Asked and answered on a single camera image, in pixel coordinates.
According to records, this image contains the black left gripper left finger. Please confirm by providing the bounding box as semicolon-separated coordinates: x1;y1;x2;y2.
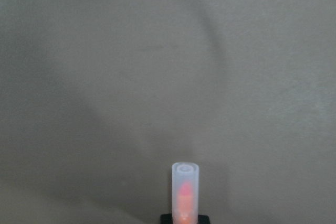
160;214;173;224

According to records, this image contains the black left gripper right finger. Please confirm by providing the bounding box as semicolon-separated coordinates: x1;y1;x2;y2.
197;215;211;224

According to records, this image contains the orange highlighter pen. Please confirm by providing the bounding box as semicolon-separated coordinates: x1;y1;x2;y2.
171;162;199;224

